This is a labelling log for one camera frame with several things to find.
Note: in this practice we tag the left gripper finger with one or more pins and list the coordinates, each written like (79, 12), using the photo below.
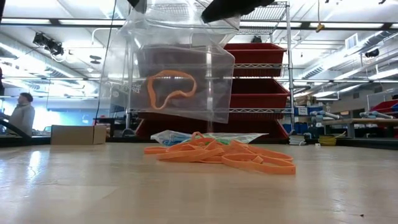
(138, 4)

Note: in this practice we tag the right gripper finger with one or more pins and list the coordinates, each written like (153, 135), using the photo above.
(233, 7)

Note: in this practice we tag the clear plastic zip bag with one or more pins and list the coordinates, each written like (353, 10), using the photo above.
(245, 137)
(186, 37)
(168, 137)

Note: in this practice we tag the green rubber band bunch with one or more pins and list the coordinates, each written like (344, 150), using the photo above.
(224, 142)

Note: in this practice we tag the blue rubber band bunch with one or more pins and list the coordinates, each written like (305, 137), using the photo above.
(174, 142)

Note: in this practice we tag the orange rubber band bunch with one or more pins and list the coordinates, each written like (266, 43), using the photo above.
(248, 165)

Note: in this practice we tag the red plastic bin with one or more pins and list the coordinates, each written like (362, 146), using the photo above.
(261, 96)
(248, 126)
(174, 127)
(261, 56)

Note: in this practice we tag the black ceiling spotlight cluster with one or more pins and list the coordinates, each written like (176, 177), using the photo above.
(49, 46)

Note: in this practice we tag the white ceiling air vent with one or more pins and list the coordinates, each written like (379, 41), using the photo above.
(351, 40)

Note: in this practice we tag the blue labelled box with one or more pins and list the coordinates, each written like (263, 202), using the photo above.
(300, 111)

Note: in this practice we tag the blue storage bin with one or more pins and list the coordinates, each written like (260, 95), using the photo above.
(297, 128)

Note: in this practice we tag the pale blue padded tube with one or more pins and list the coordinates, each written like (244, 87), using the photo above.
(376, 114)
(326, 115)

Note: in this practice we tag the black ceiling device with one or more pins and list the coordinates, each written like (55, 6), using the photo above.
(372, 53)

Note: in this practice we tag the small cardboard box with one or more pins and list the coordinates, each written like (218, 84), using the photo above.
(71, 135)

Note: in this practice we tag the person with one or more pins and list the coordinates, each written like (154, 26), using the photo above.
(23, 116)

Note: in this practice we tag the wooden workbench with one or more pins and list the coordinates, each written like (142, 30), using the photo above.
(357, 121)

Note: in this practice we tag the red storage bin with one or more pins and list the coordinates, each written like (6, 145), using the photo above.
(385, 106)

